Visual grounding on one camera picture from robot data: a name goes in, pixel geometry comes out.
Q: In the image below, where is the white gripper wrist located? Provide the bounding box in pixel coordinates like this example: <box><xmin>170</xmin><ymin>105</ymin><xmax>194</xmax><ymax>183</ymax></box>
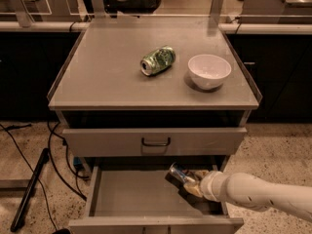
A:
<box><xmin>183</xmin><ymin>170</ymin><xmax>228</xmax><ymax>202</ymax></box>

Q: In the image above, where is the blue silver redbull can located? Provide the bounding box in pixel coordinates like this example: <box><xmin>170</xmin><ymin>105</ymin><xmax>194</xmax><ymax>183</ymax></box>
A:
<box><xmin>169</xmin><ymin>163</ymin><xmax>197</xmax><ymax>184</ymax></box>

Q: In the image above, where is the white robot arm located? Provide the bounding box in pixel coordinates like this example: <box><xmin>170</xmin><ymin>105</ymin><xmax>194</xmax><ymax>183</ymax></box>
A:
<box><xmin>182</xmin><ymin>171</ymin><xmax>312</xmax><ymax>222</ymax></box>

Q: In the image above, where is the grey open middle drawer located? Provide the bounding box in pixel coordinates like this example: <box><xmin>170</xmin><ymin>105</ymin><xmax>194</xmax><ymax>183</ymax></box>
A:
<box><xmin>69</xmin><ymin>156</ymin><xmax>244</xmax><ymax>234</ymax></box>

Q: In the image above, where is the grey top drawer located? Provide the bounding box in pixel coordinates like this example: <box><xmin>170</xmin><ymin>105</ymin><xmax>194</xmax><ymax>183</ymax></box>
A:
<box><xmin>62</xmin><ymin>128</ymin><xmax>247</xmax><ymax>157</ymax></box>

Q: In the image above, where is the grey metal drawer cabinet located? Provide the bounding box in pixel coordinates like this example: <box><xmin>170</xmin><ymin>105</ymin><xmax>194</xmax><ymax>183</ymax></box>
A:
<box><xmin>47</xmin><ymin>16</ymin><xmax>263</xmax><ymax>234</ymax></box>

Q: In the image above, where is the crushed green soda can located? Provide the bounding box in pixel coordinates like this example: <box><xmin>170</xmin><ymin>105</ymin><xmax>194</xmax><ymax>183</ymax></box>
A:
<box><xmin>140</xmin><ymin>46</ymin><xmax>176</xmax><ymax>76</ymax></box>

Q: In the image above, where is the white ceramic bowl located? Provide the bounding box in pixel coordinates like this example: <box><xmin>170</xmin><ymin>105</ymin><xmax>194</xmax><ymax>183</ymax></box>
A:
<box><xmin>188</xmin><ymin>55</ymin><xmax>232</xmax><ymax>90</ymax></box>

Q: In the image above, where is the black bar on floor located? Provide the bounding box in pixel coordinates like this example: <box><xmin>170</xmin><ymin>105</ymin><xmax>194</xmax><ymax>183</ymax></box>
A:
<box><xmin>10</xmin><ymin>148</ymin><xmax>49</xmax><ymax>232</ymax></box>

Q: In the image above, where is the black top drawer handle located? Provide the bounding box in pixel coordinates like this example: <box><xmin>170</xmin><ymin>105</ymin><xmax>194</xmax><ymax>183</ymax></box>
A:
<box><xmin>141</xmin><ymin>137</ymin><xmax>171</xmax><ymax>147</ymax></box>

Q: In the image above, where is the black floor cable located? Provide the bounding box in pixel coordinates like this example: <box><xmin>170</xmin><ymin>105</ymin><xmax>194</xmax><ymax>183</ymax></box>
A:
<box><xmin>0</xmin><ymin>120</ymin><xmax>91</xmax><ymax>234</ymax></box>

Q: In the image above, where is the white counter rail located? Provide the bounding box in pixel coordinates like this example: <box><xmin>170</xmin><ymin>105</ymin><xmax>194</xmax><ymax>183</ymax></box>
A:
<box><xmin>0</xmin><ymin>19</ymin><xmax>312</xmax><ymax>35</ymax></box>

